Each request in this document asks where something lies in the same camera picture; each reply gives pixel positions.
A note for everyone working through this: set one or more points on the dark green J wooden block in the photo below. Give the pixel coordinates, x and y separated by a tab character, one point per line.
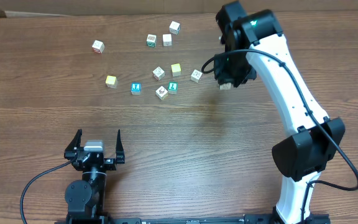
174	27

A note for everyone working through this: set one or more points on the blue T wooden block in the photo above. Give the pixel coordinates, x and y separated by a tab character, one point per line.
136	88

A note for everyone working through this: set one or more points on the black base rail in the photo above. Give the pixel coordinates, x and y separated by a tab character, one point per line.
246	219

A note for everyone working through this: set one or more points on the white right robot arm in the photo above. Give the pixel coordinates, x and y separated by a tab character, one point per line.
255	46

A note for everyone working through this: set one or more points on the plain I wooden block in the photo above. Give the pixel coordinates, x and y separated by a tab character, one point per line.
196	76

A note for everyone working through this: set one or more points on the red U wooden block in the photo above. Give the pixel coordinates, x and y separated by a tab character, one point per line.
98	46

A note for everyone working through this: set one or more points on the green L wooden block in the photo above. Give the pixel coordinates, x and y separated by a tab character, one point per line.
172	87

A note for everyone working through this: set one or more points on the green B wooden block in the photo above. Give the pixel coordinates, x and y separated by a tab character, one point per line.
151	40

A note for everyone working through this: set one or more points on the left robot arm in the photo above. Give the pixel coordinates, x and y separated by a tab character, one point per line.
85	197

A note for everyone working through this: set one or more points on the red bird yellow block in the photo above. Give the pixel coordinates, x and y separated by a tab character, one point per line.
161	92

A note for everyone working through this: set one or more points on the yellow S wooden block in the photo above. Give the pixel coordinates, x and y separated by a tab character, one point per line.
176	69

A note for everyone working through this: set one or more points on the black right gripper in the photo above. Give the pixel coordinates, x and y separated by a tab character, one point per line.
234	78

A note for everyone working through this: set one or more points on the red C wooden block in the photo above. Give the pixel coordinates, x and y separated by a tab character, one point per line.
158	73

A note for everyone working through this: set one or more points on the yellow top left block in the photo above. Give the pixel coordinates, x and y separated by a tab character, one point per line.
111	81

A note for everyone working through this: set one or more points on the brown cardboard backdrop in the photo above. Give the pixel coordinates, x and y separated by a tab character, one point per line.
33	8

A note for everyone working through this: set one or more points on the ice cream wooden block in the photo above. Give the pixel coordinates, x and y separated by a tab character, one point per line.
167	40

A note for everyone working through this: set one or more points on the yellow top duck block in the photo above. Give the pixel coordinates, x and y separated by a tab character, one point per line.
225	86

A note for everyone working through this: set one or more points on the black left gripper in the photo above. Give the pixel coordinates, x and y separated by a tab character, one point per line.
93	159

